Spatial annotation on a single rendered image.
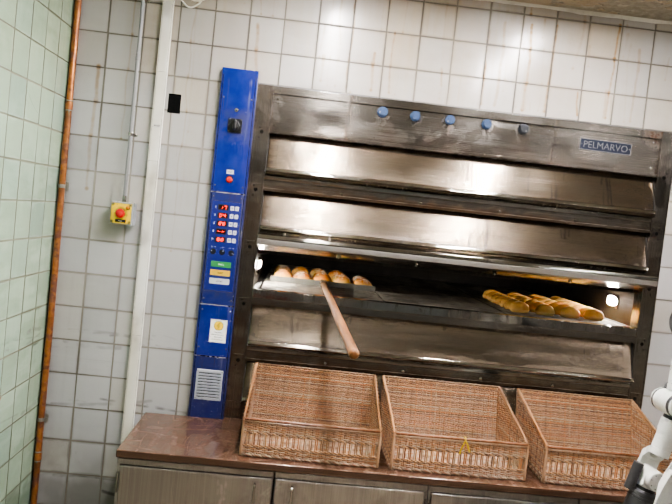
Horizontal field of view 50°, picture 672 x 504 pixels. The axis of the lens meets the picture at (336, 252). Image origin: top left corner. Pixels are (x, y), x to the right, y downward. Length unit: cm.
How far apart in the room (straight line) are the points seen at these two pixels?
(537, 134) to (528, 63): 32
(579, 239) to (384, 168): 97
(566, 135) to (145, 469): 232
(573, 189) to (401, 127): 84
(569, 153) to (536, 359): 96
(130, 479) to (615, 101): 265
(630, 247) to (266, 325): 173
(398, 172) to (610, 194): 99
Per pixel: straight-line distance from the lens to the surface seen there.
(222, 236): 329
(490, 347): 347
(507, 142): 346
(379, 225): 332
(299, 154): 331
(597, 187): 358
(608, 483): 325
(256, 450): 296
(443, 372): 345
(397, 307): 335
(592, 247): 357
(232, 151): 329
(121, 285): 341
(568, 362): 359
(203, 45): 340
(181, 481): 298
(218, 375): 337
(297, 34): 339
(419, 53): 341
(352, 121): 334
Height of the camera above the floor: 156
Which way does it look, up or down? 3 degrees down
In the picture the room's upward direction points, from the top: 6 degrees clockwise
